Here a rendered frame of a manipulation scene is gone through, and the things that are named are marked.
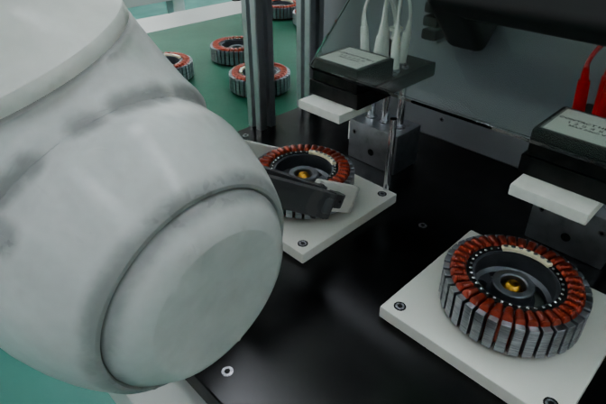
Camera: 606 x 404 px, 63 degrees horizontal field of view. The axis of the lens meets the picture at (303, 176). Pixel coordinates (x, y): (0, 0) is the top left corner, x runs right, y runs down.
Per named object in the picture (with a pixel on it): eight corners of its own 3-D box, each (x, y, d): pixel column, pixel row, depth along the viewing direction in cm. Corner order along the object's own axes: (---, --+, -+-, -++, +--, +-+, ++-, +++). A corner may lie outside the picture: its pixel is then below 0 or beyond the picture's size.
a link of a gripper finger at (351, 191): (316, 178, 48) (321, 180, 47) (355, 185, 53) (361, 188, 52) (304, 206, 48) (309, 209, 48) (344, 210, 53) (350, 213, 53)
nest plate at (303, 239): (302, 264, 48) (302, 254, 47) (210, 201, 57) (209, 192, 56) (396, 202, 57) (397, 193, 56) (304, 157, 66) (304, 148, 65)
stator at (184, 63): (170, 91, 91) (168, 72, 89) (123, 82, 95) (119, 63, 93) (206, 72, 100) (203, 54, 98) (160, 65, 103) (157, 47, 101)
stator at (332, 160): (302, 236, 50) (302, 206, 48) (234, 192, 56) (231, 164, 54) (373, 193, 56) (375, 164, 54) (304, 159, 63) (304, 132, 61)
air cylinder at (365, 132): (392, 176, 62) (397, 136, 59) (347, 155, 66) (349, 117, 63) (416, 161, 65) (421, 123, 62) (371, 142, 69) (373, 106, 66)
